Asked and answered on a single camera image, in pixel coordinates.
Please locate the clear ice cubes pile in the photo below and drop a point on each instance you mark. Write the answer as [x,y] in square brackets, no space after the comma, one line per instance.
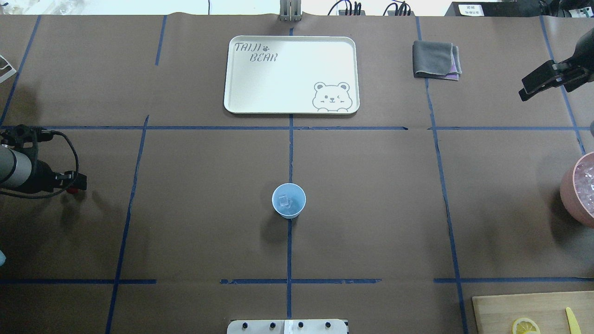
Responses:
[584,185]

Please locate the grey folded cloth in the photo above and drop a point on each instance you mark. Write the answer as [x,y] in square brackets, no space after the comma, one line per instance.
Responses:
[438,60]

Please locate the lemon slices row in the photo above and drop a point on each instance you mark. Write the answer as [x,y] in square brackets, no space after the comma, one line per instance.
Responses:
[525,326]

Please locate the white cup rack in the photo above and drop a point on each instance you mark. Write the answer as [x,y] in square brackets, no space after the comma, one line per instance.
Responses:
[6,70]

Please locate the white bear tray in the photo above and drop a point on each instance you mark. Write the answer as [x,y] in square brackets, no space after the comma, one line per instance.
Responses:
[307,75]

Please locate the wooden cutting board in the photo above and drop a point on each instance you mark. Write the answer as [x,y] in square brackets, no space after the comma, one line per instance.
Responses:
[495,314]

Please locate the yellow plastic knife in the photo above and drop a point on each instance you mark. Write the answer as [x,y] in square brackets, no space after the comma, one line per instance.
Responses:
[573,324]

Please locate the aluminium frame post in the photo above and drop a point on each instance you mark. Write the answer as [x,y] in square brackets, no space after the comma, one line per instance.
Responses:
[290,10]

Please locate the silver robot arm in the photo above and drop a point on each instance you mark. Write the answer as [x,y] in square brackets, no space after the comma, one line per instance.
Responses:
[25,175]

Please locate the black camera clamp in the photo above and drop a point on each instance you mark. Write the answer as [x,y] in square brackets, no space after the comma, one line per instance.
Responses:
[571,73]

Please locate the pink bowl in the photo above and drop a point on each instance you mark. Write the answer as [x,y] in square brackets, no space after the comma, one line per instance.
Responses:
[569,197]

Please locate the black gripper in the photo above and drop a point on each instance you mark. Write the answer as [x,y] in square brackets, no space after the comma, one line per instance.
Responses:
[41,174]

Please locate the light blue plastic cup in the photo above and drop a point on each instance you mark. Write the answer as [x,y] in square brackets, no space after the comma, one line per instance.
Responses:
[298,196]

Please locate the clear ice cube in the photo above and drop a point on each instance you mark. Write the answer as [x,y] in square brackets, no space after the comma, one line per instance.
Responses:
[284,201]

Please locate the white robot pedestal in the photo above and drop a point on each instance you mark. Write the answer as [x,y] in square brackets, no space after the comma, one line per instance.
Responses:
[289,326]

